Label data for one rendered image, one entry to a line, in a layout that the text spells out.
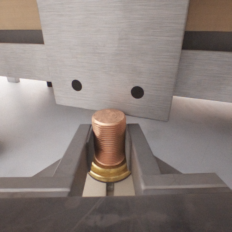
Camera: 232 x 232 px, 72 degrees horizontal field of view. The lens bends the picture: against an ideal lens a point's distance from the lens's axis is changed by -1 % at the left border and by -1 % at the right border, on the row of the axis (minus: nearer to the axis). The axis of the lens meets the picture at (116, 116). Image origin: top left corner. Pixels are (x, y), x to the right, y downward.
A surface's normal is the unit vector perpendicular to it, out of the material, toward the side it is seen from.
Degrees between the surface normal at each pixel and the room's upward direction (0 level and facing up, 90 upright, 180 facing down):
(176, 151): 180
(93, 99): 90
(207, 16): 90
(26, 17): 90
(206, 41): 90
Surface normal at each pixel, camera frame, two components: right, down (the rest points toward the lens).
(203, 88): -0.32, 0.47
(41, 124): 0.00, -0.87
